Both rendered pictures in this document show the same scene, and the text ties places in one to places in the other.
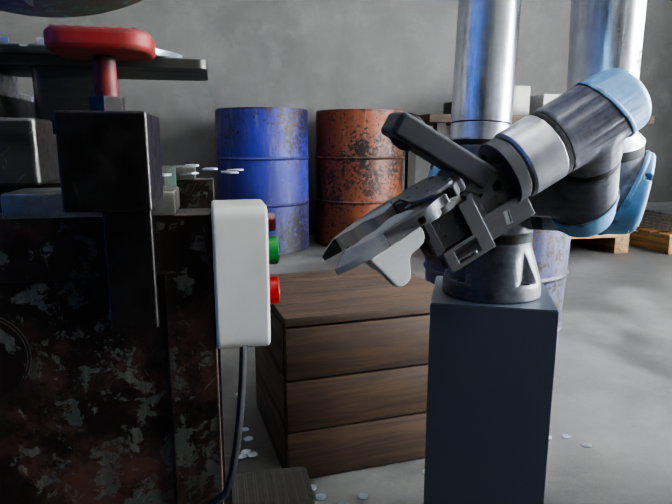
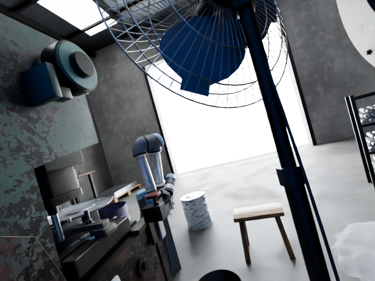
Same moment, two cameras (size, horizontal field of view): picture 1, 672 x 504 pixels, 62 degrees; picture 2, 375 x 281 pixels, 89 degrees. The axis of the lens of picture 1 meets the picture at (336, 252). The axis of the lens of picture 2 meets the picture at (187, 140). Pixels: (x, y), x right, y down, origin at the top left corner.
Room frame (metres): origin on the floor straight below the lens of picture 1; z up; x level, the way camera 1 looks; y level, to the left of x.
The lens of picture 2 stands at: (-0.19, 0.89, 0.97)
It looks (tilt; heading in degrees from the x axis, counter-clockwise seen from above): 0 degrees down; 296
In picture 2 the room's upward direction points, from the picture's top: 16 degrees counter-clockwise
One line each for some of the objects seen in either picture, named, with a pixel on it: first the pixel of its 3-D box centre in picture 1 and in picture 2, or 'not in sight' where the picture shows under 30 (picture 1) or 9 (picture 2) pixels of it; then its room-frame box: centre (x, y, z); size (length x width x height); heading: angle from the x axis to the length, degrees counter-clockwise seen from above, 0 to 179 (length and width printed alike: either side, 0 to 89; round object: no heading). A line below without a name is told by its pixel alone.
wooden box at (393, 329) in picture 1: (350, 357); not in sight; (1.27, -0.03, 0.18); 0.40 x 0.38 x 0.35; 108
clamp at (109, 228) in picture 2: not in sight; (91, 222); (0.54, 0.43, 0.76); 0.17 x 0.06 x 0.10; 12
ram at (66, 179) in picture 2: not in sight; (48, 160); (0.71, 0.42, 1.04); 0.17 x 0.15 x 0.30; 102
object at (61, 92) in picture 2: not in sight; (63, 75); (0.46, 0.43, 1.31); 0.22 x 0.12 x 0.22; 102
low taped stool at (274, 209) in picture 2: not in sight; (261, 229); (0.13, -0.55, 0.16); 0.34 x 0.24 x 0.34; 10
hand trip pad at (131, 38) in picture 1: (106, 87); (154, 200); (0.43, 0.17, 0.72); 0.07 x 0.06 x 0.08; 102
